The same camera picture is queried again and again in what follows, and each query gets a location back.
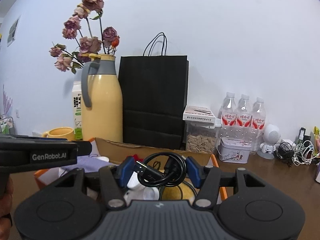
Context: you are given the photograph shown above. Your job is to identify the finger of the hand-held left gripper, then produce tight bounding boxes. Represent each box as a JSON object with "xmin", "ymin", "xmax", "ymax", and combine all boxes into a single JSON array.
[
  {"xmin": 76, "ymin": 141, "xmax": 92, "ymax": 156},
  {"xmin": 0, "ymin": 134, "xmax": 72, "ymax": 144}
]

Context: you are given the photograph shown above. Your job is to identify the purple drawstring pouch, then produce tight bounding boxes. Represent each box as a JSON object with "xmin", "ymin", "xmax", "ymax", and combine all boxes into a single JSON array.
[{"xmin": 61, "ymin": 156, "xmax": 118, "ymax": 173}]

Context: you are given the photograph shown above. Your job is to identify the black usb cable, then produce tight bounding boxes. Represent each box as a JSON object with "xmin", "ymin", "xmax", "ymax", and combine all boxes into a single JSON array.
[{"xmin": 135, "ymin": 152, "xmax": 188, "ymax": 188}]

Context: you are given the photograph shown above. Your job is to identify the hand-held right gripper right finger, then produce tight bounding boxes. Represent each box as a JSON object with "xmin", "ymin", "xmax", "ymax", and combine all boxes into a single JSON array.
[{"xmin": 186, "ymin": 156, "xmax": 266, "ymax": 209}]

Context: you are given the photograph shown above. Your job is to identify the black paper bag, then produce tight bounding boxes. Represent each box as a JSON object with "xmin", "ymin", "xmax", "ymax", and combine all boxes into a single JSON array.
[{"xmin": 118, "ymin": 32, "xmax": 190, "ymax": 151}]

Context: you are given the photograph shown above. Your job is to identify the yellow ceramic mug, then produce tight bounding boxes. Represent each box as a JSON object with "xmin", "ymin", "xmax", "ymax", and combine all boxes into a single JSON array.
[{"xmin": 42, "ymin": 127, "xmax": 76, "ymax": 141}]

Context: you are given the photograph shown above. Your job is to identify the large black coiled cable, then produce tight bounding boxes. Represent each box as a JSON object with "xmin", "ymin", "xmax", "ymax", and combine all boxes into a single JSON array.
[{"xmin": 159, "ymin": 176, "xmax": 198, "ymax": 201}]

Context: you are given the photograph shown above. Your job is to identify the yellow round pad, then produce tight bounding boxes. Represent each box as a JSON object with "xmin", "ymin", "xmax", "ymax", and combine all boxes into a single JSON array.
[{"xmin": 161, "ymin": 177, "xmax": 197, "ymax": 201}]

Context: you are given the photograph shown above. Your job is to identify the orange cardboard box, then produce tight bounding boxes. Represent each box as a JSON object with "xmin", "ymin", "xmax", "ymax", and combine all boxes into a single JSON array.
[{"xmin": 34, "ymin": 137, "xmax": 228, "ymax": 202}]

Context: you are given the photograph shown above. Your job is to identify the black tangled cable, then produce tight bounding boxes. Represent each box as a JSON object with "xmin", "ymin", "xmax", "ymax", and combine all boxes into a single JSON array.
[{"xmin": 274, "ymin": 142, "xmax": 297, "ymax": 168}]

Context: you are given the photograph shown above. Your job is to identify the clear seed container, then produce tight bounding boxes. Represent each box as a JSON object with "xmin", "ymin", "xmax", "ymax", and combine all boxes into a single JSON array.
[{"xmin": 185, "ymin": 121, "xmax": 222, "ymax": 155}]

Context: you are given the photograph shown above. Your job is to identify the white milk carton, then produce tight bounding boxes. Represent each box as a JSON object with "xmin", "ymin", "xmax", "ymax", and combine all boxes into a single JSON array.
[{"xmin": 72, "ymin": 81, "xmax": 84, "ymax": 141}]

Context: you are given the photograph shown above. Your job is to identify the wall poster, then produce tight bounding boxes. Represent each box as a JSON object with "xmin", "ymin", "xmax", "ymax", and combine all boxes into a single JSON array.
[{"xmin": 7, "ymin": 17, "xmax": 21, "ymax": 47}]

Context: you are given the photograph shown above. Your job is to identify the flat white box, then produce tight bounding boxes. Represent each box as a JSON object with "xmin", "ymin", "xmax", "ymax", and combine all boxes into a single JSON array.
[{"xmin": 182, "ymin": 106, "xmax": 216, "ymax": 124}]

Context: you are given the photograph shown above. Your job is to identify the person's left hand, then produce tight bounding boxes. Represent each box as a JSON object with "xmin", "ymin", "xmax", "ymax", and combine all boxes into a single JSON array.
[{"xmin": 0, "ymin": 177, "xmax": 14, "ymax": 218}]

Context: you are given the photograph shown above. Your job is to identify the white plastic cup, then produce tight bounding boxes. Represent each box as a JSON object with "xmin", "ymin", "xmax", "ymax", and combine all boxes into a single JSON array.
[{"xmin": 142, "ymin": 186, "xmax": 160, "ymax": 201}]

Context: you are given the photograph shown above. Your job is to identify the colourful snack packets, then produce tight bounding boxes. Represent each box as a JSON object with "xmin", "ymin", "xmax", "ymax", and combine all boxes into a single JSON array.
[{"xmin": 314, "ymin": 126, "xmax": 320, "ymax": 153}]

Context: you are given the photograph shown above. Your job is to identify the purple wall decoration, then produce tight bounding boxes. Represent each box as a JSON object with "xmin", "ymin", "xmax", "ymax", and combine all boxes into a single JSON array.
[{"xmin": 2, "ymin": 84, "xmax": 13, "ymax": 116}]

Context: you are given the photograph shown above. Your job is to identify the wire rack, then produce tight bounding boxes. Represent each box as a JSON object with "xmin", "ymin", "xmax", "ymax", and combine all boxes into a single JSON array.
[{"xmin": 0, "ymin": 116, "xmax": 16, "ymax": 136}]

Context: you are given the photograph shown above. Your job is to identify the small black device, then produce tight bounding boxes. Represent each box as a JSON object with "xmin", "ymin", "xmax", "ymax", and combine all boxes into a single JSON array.
[{"xmin": 297, "ymin": 127, "xmax": 312, "ymax": 143}]

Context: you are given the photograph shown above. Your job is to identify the yellow thermos jug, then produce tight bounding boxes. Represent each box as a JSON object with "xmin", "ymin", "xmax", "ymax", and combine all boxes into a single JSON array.
[{"xmin": 81, "ymin": 54, "xmax": 124, "ymax": 143}]

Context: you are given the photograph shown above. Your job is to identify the dried rose bouquet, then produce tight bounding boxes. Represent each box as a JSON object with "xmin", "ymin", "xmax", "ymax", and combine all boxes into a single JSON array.
[{"xmin": 49, "ymin": 0, "xmax": 120, "ymax": 74}]

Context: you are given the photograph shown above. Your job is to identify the pale floral tin box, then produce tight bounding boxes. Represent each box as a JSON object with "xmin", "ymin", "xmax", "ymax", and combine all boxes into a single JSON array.
[{"xmin": 216, "ymin": 137, "xmax": 252, "ymax": 164}]

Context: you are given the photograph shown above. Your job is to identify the white robot figurine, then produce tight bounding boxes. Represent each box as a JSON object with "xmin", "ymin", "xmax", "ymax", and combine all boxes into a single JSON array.
[{"xmin": 257, "ymin": 124, "xmax": 281, "ymax": 160}]

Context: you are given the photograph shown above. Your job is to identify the white tangled cable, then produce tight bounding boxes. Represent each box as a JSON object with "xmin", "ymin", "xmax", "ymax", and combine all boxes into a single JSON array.
[{"xmin": 292, "ymin": 140, "xmax": 317, "ymax": 167}]

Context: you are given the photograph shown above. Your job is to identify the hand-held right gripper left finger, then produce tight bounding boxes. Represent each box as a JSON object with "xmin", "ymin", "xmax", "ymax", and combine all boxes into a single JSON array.
[{"xmin": 54, "ymin": 156, "xmax": 137, "ymax": 209}]

